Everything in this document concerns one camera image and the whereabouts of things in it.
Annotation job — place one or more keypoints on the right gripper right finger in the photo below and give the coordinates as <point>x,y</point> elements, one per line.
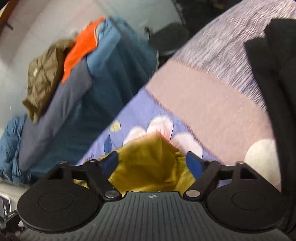
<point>205,174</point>

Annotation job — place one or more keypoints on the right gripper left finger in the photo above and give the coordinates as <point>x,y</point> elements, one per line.
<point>98,173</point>

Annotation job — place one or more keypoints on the gold satin jacket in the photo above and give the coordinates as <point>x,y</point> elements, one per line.
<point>149,164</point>

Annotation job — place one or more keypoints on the teal bed with grey blanket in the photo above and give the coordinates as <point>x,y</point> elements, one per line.
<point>98,88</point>

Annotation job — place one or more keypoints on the purple floral bed sheet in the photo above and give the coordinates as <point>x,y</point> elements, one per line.
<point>143,115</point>

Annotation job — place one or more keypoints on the blue duvet pile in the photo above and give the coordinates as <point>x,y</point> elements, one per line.
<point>10,149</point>

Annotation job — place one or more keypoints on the white appliance with knobs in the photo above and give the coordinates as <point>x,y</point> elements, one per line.
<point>10,194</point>

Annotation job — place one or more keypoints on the olive brown jacket on bed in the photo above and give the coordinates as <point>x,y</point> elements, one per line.
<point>44,75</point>

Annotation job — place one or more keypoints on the orange cloth on bed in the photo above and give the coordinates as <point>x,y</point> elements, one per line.
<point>85,42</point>

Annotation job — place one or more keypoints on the black folded garment right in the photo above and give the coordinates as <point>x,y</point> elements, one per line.
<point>272,60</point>

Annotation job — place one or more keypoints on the black chair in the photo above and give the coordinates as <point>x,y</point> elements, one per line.
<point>169,39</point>

